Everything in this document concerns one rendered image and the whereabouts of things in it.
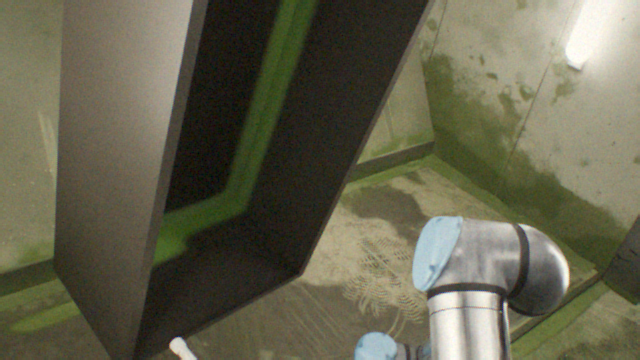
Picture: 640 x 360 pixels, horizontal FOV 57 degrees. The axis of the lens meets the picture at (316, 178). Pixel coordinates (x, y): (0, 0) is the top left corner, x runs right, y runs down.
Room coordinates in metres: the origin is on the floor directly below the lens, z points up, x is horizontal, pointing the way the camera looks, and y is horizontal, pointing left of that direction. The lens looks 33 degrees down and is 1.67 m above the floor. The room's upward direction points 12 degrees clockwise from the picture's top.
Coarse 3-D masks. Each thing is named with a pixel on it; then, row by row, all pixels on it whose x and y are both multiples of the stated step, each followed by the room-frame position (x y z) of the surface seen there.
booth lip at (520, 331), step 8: (592, 280) 2.16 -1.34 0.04; (576, 288) 2.07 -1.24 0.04; (584, 288) 2.09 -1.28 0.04; (568, 296) 2.01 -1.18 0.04; (576, 296) 2.04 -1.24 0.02; (560, 304) 1.94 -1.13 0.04; (552, 312) 1.89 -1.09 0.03; (528, 320) 1.80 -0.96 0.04; (536, 320) 1.81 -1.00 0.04; (520, 328) 1.75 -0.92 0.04; (528, 328) 1.76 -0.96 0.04; (512, 336) 1.69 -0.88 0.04; (520, 336) 1.72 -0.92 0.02
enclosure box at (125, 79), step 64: (64, 0) 0.98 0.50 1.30; (128, 0) 0.85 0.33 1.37; (192, 0) 0.75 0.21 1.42; (256, 0) 1.35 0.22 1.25; (320, 0) 1.41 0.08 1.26; (384, 0) 1.30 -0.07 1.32; (64, 64) 0.99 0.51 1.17; (128, 64) 0.85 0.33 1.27; (192, 64) 0.78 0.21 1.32; (256, 64) 1.42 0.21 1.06; (320, 64) 1.39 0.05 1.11; (384, 64) 1.27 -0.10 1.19; (64, 128) 1.00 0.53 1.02; (128, 128) 0.85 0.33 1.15; (192, 128) 1.31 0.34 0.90; (256, 128) 1.51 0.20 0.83; (320, 128) 1.36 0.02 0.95; (64, 192) 1.02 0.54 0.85; (128, 192) 0.85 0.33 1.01; (192, 192) 1.39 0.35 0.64; (256, 192) 1.49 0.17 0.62; (320, 192) 1.33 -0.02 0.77; (64, 256) 1.04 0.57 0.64; (128, 256) 0.85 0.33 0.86; (192, 256) 1.27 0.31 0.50; (256, 256) 1.35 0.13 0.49; (128, 320) 0.85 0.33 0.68; (192, 320) 1.07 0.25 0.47
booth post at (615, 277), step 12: (636, 228) 2.20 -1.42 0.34; (636, 240) 2.18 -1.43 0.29; (624, 252) 2.19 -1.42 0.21; (636, 252) 2.16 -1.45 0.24; (612, 264) 2.20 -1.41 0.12; (624, 264) 2.17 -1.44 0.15; (636, 264) 2.14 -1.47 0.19; (612, 276) 2.18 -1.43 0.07; (624, 276) 2.15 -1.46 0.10; (636, 276) 2.13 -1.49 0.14; (612, 288) 2.17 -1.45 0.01; (624, 288) 2.14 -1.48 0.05; (636, 288) 2.11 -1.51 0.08; (636, 300) 2.09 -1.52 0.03
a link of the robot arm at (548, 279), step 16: (528, 240) 0.81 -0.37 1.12; (544, 240) 0.73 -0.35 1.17; (544, 256) 0.70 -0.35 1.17; (560, 256) 0.73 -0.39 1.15; (544, 272) 0.69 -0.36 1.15; (560, 272) 0.71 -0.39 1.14; (528, 288) 0.68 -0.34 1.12; (544, 288) 0.69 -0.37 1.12; (560, 288) 0.71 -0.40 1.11; (512, 304) 0.72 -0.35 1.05; (528, 304) 0.70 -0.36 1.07; (544, 304) 0.70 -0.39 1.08; (512, 320) 0.76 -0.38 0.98; (416, 352) 0.95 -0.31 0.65
